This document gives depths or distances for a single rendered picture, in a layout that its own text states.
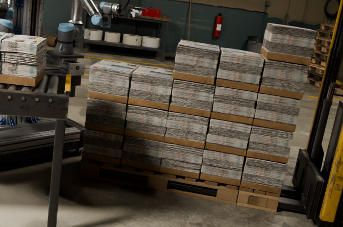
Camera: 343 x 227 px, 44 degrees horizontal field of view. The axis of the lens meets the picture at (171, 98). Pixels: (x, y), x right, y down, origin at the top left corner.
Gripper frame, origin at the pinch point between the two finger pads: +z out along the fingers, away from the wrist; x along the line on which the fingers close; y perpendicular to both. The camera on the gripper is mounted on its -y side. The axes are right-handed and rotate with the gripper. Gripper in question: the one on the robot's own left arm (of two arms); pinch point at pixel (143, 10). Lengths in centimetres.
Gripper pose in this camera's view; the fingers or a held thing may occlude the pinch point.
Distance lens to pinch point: 325.2
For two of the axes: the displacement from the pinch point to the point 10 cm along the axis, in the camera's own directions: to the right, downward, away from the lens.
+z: 9.4, 2.1, -2.6
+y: -1.1, 9.3, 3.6
